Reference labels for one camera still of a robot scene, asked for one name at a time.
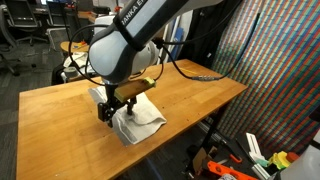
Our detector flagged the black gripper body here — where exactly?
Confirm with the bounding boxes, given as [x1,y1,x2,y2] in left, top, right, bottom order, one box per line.
[97,83,138,122]

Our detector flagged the white terry towel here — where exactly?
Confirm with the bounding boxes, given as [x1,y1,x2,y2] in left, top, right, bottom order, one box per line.
[88,85,168,146]

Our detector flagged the white crumpled cloth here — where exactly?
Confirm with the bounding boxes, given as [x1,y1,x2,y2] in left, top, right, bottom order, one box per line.
[63,51,98,76]

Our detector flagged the round wooden side table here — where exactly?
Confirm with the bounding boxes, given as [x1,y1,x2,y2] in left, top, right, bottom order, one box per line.
[60,40,91,54]

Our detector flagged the yellow pencil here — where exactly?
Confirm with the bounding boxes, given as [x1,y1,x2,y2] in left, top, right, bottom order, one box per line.
[179,67,198,75]

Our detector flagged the white leaning poles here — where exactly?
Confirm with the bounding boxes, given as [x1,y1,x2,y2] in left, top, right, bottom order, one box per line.
[158,14,184,64]

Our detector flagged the black metal table leg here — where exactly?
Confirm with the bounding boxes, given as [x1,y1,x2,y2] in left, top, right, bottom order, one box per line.
[199,103,231,154]

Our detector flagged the small open cardboard box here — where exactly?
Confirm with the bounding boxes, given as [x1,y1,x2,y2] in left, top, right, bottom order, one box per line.
[192,146,218,173]

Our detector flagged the orange black clamp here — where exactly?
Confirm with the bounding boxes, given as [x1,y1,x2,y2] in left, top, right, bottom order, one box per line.
[228,153,243,164]

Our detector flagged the multicoloured patterned backdrop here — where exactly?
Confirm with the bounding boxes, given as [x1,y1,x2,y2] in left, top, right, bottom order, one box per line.
[206,0,320,158]

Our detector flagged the yellow green plastic item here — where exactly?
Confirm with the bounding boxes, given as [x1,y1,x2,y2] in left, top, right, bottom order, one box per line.
[268,150,291,169]

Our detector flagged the red cap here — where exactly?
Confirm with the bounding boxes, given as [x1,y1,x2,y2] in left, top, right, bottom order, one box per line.
[285,151,300,164]

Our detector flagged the tan wrist camera box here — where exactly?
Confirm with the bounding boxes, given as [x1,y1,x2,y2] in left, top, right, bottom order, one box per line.
[113,76,157,103]

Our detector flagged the grey duct tape strip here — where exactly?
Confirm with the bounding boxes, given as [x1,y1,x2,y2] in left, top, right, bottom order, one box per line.
[114,123,138,147]

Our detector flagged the grey duct tape roll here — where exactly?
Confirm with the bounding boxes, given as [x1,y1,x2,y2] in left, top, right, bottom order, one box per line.
[63,66,79,79]

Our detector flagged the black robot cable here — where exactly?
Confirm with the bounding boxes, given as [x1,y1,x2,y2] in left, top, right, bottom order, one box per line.
[68,0,263,86]

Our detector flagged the white aluminium rail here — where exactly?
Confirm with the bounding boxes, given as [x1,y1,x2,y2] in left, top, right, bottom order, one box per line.
[198,120,231,144]

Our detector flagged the white plastic bracket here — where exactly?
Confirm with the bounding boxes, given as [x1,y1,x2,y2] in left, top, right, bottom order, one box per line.
[245,132,268,164]

